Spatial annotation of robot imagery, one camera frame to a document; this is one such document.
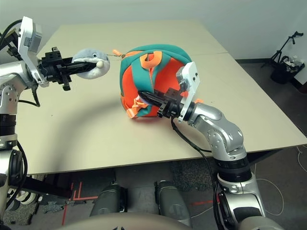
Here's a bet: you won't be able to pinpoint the white sneaker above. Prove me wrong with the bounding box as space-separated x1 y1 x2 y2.
6 190 37 206

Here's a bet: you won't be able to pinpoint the grey white plush shark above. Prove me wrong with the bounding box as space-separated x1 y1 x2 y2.
71 47 125 80

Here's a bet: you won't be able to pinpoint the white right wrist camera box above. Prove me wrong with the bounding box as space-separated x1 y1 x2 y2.
176 61 201 123

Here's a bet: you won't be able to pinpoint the black waste bin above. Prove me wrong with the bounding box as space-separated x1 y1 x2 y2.
270 55 307 85

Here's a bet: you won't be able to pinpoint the red floor tape lines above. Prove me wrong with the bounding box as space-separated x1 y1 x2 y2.
61 181 99 226

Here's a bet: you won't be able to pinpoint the orange teal backpack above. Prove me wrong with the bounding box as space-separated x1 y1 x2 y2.
112 43 204 119

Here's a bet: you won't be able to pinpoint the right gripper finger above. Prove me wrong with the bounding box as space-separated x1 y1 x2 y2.
138 91 166 101
143 97 165 108

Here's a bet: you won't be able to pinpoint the red floor tape cross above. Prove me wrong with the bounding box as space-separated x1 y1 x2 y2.
190 199 214 207

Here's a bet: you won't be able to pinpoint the beige robot torso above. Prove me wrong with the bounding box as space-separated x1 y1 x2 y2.
56 211 193 230

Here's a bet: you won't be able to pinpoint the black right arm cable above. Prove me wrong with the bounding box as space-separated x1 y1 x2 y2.
170 82 231 230

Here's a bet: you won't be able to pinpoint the grey robot right leg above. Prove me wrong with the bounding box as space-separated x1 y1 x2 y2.
154 179 193 226

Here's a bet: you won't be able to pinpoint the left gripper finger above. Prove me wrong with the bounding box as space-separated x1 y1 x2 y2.
71 60 95 69
71 67 95 76

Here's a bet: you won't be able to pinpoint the grey robot left leg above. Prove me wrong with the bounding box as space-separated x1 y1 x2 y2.
89 183 128 217

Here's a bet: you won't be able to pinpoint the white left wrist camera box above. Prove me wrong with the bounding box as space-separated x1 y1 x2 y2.
17 16 50 88

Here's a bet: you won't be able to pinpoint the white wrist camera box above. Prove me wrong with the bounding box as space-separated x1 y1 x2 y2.
176 61 201 123
17 16 50 88

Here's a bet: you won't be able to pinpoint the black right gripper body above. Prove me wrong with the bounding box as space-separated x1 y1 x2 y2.
157 87 183 119

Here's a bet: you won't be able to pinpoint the grey robot leg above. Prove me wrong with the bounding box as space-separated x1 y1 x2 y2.
154 179 193 226
89 183 128 217

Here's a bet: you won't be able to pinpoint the black tripod stand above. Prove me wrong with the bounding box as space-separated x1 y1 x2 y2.
260 30 305 69

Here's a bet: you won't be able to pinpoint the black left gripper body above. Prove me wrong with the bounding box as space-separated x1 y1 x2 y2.
38 46 74 91

